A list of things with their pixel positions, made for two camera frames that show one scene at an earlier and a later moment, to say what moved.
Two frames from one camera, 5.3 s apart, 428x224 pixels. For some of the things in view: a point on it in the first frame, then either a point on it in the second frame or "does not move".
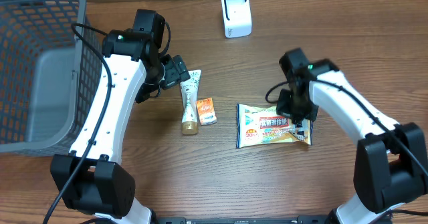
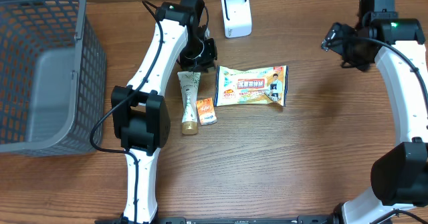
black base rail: (307, 219) does not move
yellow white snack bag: (263, 124) → (257, 85)
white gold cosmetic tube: (190, 89) does not move
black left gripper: (176, 69) → (206, 63)
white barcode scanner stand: (237, 14) does not move
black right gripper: (283, 110) → (333, 41)
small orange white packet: (206, 111) does not move
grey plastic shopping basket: (50, 57) does not move
